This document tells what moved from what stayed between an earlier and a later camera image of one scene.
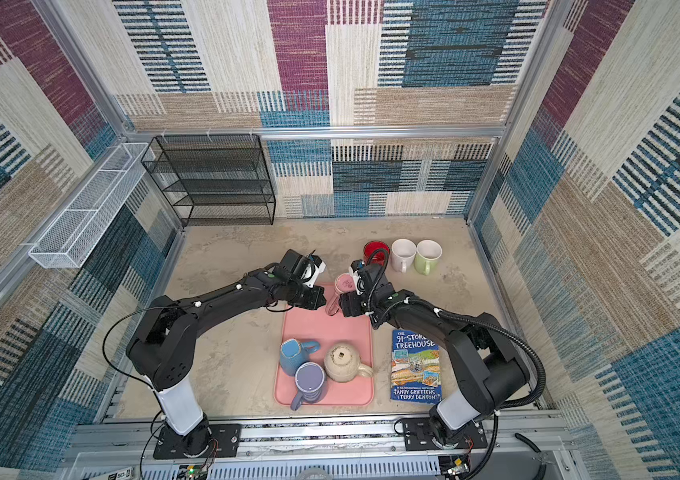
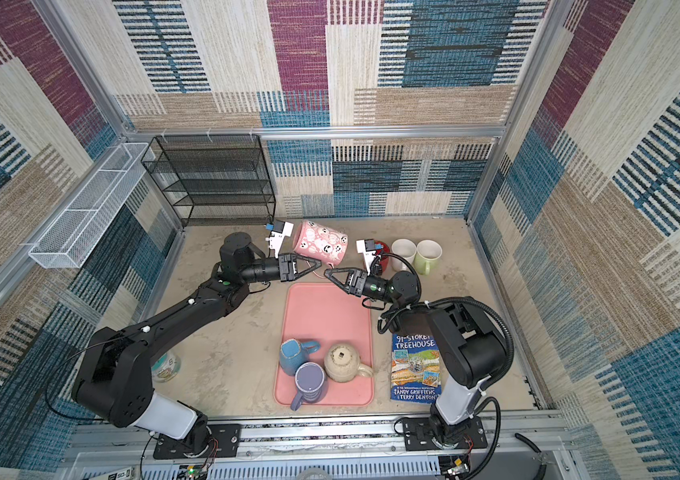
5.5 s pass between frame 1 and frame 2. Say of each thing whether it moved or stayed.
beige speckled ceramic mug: stayed
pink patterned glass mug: moved
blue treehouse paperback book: stayed
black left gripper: moved
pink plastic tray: stayed
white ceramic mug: stayed
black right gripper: moved
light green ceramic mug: stayed
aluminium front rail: stayed
